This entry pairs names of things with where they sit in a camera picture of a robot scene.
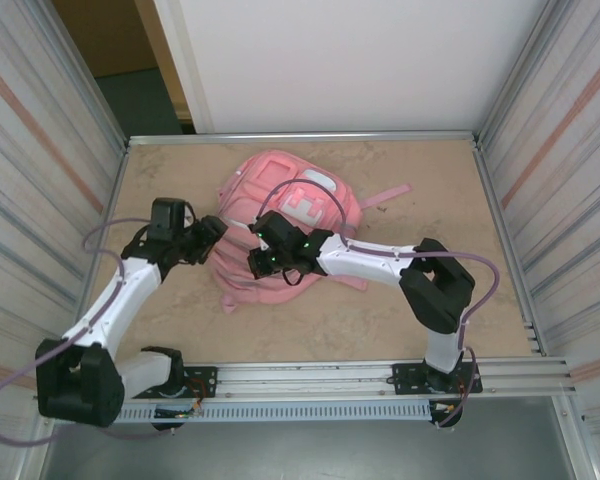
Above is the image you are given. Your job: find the pink backpack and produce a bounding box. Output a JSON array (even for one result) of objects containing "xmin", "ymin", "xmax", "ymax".
[{"xmin": 214, "ymin": 152, "xmax": 414, "ymax": 316}]

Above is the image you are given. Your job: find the grey metal panel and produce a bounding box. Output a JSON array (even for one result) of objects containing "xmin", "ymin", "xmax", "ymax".
[{"xmin": 39, "ymin": 397, "xmax": 586, "ymax": 480}]

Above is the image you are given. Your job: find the aluminium side rail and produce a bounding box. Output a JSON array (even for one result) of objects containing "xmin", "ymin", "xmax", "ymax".
[
  {"xmin": 472, "ymin": 139, "xmax": 549, "ymax": 357},
  {"xmin": 69, "ymin": 142, "xmax": 131, "ymax": 364}
]

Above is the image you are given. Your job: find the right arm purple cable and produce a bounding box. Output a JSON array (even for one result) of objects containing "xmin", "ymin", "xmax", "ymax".
[{"xmin": 252, "ymin": 178, "xmax": 501, "ymax": 430}]

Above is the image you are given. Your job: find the wide aluminium mounting rail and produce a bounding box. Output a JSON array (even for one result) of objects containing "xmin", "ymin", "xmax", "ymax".
[{"xmin": 38, "ymin": 355, "xmax": 577, "ymax": 401}]

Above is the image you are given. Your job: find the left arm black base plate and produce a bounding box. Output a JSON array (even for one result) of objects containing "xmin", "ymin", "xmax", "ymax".
[{"xmin": 169, "ymin": 366, "xmax": 219, "ymax": 400}]

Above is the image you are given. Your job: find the grey slotted cable duct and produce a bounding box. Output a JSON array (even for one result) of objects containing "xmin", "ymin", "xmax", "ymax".
[{"xmin": 114, "ymin": 402, "xmax": 434, "ymax": 425}]

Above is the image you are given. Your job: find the narrow aluminium table rail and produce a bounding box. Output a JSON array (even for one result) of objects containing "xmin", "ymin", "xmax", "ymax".
[{"xmin": 126, "ymin": 130, "xmax": 483, "ymax": 147}]

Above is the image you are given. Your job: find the white door frame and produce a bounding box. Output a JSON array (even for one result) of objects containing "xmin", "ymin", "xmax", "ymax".
[{"xmin": 152, "ymin": 0, "xmax": 215, "ymax": 135}]

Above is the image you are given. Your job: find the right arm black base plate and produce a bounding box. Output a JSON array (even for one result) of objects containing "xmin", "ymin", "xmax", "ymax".
[{"xmin": 390, "ymin": 362, "xmax": 483, "ymax": 396}]

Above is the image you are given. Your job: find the aluminium corner post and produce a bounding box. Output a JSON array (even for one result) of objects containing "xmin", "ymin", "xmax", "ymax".
[
  {"xmin": 27, "ymin": 0, "xmax": 131, "ymax": 151},
  {"xmin": 477, "ymin": 0, "xmax": 554, "ymax": 149}
]

